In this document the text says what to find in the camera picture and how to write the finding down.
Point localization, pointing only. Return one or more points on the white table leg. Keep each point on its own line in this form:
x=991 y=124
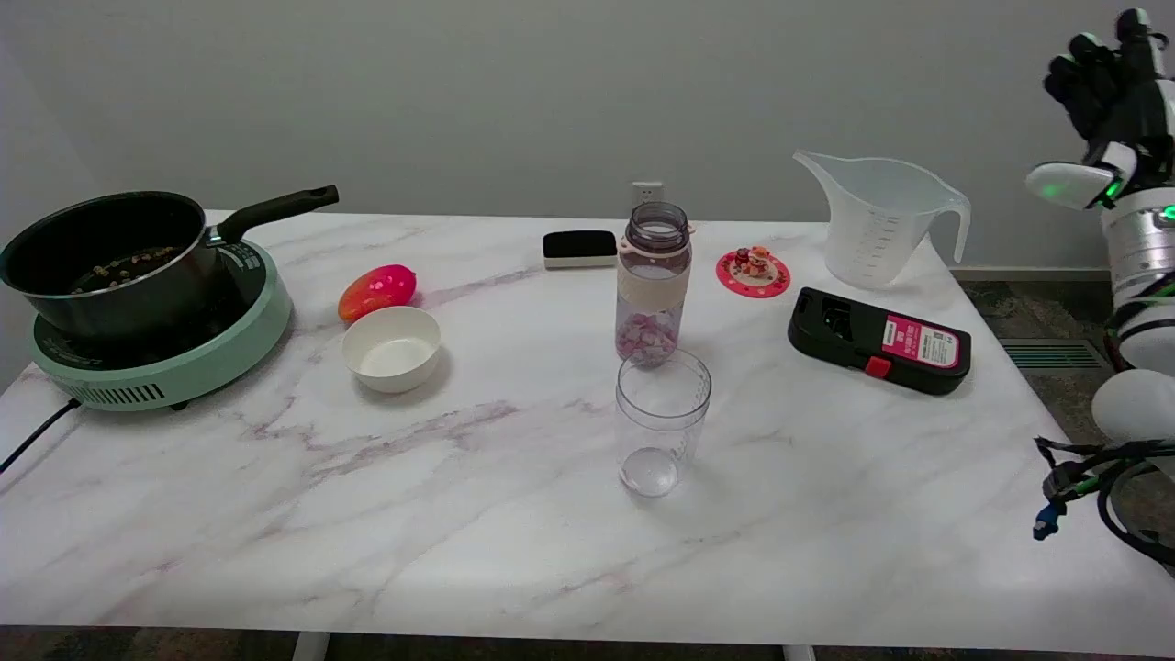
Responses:
x=799 y=653
x=310 y=646

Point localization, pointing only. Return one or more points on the black device with pink label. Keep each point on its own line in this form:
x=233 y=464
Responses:
x=844 y=335

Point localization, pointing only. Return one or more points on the white wall socket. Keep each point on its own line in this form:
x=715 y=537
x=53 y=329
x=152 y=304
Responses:
x=647 y=194

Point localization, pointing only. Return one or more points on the pink coaster with toy figure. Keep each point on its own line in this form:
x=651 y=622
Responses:
x=755 y=271

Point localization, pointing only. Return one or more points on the clear bottle with beige band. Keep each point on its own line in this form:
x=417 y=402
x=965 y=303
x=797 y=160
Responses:
x=653 y=285

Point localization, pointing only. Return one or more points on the translucent plastic measuring jug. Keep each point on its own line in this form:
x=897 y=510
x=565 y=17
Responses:
x=872 y=229

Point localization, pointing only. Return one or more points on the green induction cooker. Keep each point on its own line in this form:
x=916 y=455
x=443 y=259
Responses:
x=202 y=358

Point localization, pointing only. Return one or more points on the white bowl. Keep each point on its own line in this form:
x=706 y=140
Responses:
x=392 y=353

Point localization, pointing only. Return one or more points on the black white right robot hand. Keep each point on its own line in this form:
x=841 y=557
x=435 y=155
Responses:
x=1129 y=101

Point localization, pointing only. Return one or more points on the floor vent grille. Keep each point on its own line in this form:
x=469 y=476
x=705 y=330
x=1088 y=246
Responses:
x=1056 y=354

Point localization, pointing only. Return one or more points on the clear plastic measuring cup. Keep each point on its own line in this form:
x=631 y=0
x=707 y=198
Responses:
x=661 y=413

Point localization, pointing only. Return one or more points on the black whiteboard eraser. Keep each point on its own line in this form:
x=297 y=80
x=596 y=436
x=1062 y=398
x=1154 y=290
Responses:
x=579 y=246

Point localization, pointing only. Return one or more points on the brown beans in saucepan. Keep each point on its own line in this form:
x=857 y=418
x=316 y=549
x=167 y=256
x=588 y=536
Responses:
x=124 y=268

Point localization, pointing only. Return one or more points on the red orange mango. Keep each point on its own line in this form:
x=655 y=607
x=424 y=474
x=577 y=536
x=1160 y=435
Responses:
x=376 y=291

